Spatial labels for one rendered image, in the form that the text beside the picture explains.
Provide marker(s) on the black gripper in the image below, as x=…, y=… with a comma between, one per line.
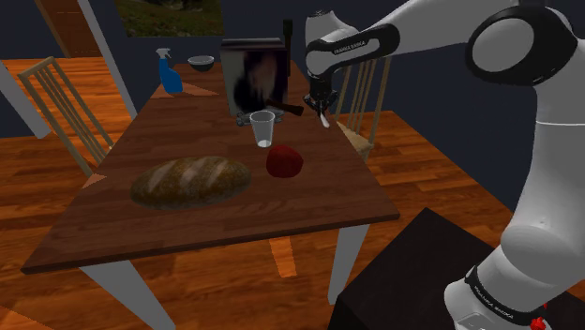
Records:
x=321, y=91

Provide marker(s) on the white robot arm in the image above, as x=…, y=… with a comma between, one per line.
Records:
x=544, y=192

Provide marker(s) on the white slim utensil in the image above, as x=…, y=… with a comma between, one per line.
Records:
x=325, y=120

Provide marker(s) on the black tall slim object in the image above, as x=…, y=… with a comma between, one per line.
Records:
x=287, y=41

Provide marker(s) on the light wooden chair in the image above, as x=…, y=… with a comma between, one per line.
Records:
x=36, y=68
x=359, y=139

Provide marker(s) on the clear drinking glass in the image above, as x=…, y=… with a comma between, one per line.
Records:
x=263, y=130

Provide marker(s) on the red apple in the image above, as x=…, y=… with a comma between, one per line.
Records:
x=284, y=162

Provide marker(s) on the grey metal kitchen tool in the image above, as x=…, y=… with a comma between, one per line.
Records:
x=242, y=120

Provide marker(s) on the dark bowl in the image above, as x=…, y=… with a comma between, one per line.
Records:
x=201, y=64

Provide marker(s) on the blue spray bottle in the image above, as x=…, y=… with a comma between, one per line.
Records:
x=170, y=80

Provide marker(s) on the brown bread loaf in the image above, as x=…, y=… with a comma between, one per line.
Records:
x=192, y=182

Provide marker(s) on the wooden table with grey legs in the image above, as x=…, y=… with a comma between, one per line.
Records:
x=205, y=228

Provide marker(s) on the dark robot stand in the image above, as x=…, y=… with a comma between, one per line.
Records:
x=411, y=274

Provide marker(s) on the green landscape wall picture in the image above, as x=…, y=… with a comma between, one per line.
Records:
x=173, y=18

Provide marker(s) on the brown door with grey frame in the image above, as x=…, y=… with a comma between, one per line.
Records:
x=68, y=27

